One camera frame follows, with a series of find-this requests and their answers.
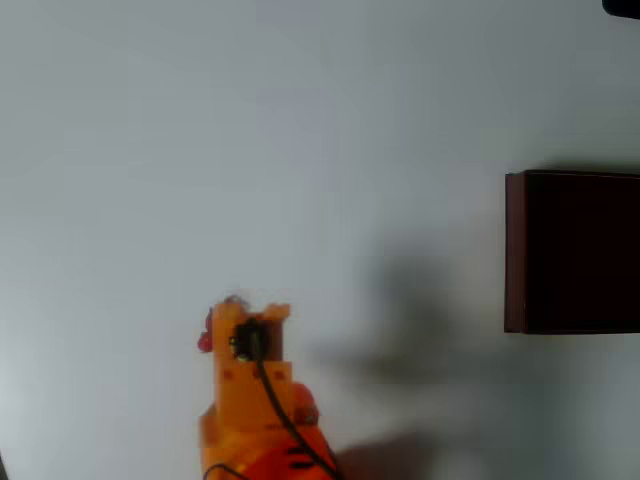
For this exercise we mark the black object at corner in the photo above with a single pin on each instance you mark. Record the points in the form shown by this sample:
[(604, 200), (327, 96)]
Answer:
[(622, 7)]

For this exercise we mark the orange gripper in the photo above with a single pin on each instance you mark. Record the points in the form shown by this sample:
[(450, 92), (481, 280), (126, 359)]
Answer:
[(226, 324)]

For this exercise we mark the small red object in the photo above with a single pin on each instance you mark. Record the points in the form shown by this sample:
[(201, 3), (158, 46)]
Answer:
[(204, 340)]

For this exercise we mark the orange pronged camera mount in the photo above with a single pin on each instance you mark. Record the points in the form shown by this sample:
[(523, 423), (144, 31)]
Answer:
[(235, 395)]

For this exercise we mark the black round gripper camera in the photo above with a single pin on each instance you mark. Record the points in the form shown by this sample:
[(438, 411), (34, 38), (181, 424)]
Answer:
[(247, 340)]

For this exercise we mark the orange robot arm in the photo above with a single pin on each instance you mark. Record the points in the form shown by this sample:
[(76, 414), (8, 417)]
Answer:
[(270, 462)]

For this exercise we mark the dark maroon cardboard box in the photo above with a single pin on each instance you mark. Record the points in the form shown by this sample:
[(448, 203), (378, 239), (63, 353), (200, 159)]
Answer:
[(575, 255)]

